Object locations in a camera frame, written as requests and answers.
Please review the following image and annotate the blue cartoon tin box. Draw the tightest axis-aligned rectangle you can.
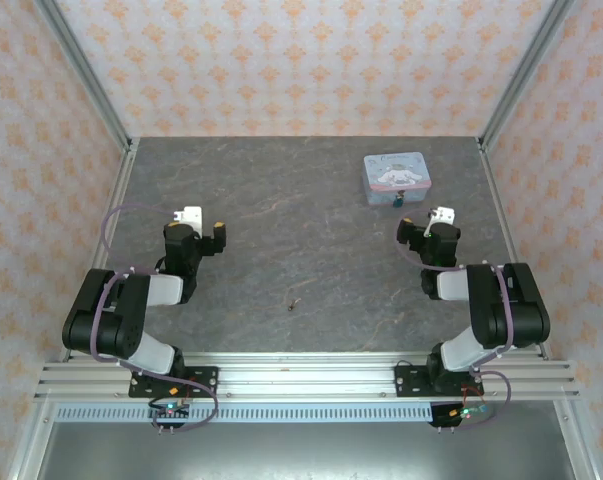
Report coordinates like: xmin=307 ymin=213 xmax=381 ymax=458
xmin=362 ymin=152 xmax=431 ymax=207

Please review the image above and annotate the circuit board with leds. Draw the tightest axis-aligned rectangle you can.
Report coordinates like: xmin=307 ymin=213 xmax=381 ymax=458
xmin=447 ymin=401 xmax=490 ymax=422
xmin=147 ymin=398 xmax=192 ymax=422

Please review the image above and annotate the grey metal sheet panel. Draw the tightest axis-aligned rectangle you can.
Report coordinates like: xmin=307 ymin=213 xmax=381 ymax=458
xmin=10 ymin=419 xmax=598 ymax=480

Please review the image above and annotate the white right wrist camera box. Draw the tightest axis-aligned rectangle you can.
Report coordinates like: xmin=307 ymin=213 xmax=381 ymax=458
xmin=425 ymin=204 xmax=456 ymax=237

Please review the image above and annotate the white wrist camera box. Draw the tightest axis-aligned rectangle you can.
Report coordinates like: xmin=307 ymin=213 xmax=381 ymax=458
xmin=425 ymin=204 xmax=456 ymax=237
xmin=171 ymin=205 xmax=204 ymax=235

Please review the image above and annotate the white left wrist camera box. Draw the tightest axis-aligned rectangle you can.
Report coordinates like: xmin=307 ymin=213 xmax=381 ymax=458
xmin=171 ymin=205 xmax=204 ymax=235

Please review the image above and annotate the aluminium side rail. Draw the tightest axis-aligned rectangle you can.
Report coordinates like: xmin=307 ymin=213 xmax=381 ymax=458
xmin=58 ymin=141 xmax=140 ymax=364
xmin=477 ymin=141 xmax=553 ymax=362

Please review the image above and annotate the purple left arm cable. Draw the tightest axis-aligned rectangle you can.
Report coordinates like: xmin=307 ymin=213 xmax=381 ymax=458
xmin=89 ymin=201 xmax=220 ymax=434

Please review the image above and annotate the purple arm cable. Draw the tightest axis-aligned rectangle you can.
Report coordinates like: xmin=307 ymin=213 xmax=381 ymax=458
xmin=397 ymin=213 xmax=513 ymax=432
xmin=89 ymin=201 xmax=220 ymax=434

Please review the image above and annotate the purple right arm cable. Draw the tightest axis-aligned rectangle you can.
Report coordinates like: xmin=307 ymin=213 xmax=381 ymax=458
xmin=397 ymin=213 xmax=513 ymax=432

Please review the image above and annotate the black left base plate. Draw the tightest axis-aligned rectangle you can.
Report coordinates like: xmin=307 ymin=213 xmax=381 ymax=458
xmin=127 ymin=365 xmax=220 ymax=399

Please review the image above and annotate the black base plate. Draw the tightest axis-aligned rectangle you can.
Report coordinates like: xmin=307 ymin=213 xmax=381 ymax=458
xmin=394 ymin=364 xmax=488 ymax=399
xmin=127 ymin=365 xmax=220 ymax=399

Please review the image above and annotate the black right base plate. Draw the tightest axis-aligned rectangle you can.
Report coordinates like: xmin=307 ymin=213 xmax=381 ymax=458
xmin=394 ymin=364 xmax=488 ymax=399

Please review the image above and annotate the aluminium rail beam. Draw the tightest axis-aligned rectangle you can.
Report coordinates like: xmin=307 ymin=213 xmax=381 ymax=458
xmin=32 ymin=351 xmax=581 ymax=402

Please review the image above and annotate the aluminium corner post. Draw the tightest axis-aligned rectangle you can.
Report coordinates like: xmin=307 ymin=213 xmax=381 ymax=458
xmin=32 ymin=0 xmax=135 ymax=152
xmin=477 ymin=0 xmax=575 ymax=152

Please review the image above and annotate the slotted grey cable duct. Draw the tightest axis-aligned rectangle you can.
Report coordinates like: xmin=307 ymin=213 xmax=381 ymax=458
xmin=54 ymin=404 xmax=563 ymax=424

